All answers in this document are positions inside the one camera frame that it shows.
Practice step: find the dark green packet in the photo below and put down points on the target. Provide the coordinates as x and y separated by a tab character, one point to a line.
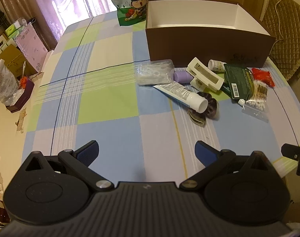
237	79

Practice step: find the beige cartoon print cloth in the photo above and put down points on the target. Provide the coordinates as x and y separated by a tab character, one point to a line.
7	138

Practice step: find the brown curtain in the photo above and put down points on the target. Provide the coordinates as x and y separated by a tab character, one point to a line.
21	2

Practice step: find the brown cardboard storage box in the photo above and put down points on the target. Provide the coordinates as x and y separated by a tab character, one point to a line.
201	44

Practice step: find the dark brown hair scrunchie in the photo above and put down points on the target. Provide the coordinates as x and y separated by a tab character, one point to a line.
211	106

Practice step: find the small orange trinket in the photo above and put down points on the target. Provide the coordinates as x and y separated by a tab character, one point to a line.
23	81

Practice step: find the green tissue packs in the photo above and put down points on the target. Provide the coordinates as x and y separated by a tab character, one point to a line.
13	29

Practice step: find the brown cardboard carton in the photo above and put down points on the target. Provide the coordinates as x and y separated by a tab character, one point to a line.
14	59

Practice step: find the green cartoon snack bag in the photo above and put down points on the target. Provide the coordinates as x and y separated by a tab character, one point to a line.
130	7

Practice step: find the small white medicine bottle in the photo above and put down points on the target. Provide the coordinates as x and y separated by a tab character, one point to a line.
216	65

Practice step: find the red candy packet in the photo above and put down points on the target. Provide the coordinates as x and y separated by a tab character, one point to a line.
263	76

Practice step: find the clear plastic bag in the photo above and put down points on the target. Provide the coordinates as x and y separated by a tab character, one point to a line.
4	84

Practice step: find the purple cream tube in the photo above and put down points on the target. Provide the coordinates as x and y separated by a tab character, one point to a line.
182	76

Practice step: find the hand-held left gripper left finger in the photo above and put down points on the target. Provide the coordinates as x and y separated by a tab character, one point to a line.
88	153

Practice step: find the small green tube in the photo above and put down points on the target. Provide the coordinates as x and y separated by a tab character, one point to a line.
225	89

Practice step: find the white toothpaste tube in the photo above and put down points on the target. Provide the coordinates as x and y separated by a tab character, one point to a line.
182	93

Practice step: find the clear cotton swab bag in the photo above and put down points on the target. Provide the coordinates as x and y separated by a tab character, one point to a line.
258	96

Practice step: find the pink paper bag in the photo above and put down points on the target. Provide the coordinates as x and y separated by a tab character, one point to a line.
31	47

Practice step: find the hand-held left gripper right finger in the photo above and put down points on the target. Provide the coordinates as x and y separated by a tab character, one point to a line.
204	153

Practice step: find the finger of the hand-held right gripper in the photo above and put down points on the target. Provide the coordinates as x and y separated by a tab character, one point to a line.
295	151

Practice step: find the clear floss pick box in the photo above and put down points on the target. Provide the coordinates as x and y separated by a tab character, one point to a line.
152	72

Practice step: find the cream hair claw clip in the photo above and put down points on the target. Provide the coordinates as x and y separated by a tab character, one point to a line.
198	81

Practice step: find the pink sheer curtain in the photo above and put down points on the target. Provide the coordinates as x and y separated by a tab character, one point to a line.
66	0

